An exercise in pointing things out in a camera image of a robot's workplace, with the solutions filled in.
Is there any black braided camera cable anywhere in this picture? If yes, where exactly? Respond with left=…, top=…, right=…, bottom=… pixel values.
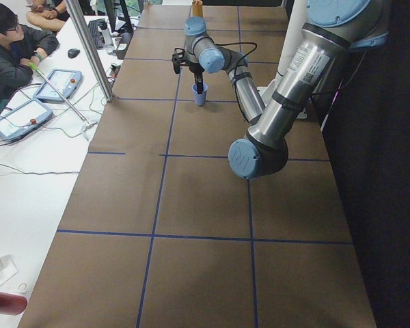
left=213, top=41, right=259, bottom=69

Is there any far teach pendant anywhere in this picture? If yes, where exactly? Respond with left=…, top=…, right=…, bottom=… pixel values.
left=33, top=69, right=83, bottom=103

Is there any black keyboard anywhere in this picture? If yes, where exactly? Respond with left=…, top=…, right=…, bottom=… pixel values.
left=87, top=18, right=105, bottom=49

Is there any person in black jacket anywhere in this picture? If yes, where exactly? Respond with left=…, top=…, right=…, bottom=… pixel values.
left=0, top=3, right=59, bottom=114

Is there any teach pendant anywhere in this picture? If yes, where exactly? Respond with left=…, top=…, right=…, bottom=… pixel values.
left=33, top=69, right=83, bottom=103
left=0, top=99, right=53, bottom=140

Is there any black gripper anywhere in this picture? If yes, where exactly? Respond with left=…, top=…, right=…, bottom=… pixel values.
left=189, top=64, right=204, bottom=94

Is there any tan bamboo cup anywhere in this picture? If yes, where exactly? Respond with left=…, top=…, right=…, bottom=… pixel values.
left=191, top=0, right=203, bottom=18

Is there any black computer mouse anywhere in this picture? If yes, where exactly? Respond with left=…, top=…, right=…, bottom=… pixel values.
left=67, top=49, right=80, bottom=59

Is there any long metal grabber stick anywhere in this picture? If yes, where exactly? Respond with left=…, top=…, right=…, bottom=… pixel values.
left=29, top=61, right=98, bottom=133

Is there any white camera pole with base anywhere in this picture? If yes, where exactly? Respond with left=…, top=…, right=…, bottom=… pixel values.
left=258, top=0, right=307, bottom=105

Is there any blue paper cup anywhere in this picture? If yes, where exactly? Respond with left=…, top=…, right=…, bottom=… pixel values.
left=191, top=83, right=208, bottom=106

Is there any near teach pendant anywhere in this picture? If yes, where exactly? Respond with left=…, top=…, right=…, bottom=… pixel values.
left=0, top=99, right=53, bottom=140

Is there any red cylinder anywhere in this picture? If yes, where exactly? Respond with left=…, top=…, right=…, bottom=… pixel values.
left=0, top=292, right=28, bottom=315

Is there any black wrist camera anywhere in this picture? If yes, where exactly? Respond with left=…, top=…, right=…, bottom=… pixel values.
left=171, top=47, right=188, bottom=74

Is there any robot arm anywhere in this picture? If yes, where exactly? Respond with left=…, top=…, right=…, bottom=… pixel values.
left=172, top=1, right=391, bottom=180

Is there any aluminium frame post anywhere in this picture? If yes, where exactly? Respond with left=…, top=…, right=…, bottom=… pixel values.
left=66, top=0, right=113, bottom=103

